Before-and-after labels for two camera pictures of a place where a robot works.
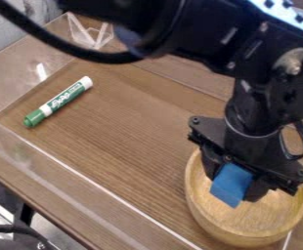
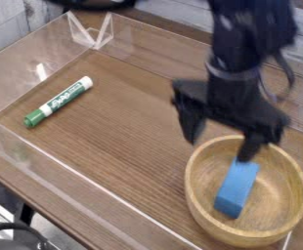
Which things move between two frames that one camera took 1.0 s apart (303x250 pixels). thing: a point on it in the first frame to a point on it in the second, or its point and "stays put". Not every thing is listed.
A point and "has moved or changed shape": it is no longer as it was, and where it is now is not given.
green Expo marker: [69, 94] stays put
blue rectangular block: [229, 183] has moved or changed shape
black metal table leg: [26, 214] stays put
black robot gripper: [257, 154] to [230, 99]
